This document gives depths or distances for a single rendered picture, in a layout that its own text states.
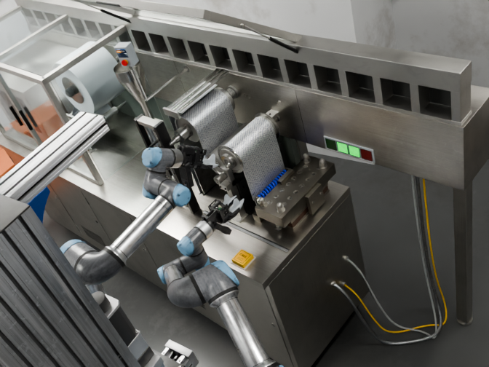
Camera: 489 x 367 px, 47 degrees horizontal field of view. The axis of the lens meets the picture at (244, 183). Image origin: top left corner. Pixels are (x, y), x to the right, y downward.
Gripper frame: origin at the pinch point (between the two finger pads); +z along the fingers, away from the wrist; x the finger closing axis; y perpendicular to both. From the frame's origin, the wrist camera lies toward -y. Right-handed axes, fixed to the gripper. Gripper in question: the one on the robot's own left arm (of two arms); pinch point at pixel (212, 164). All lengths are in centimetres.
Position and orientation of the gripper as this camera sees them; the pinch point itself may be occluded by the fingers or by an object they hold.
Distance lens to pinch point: 238.2
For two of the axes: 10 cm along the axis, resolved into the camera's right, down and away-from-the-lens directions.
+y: 2.2, -9.6, -1.9
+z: 6.5, 0.0, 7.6
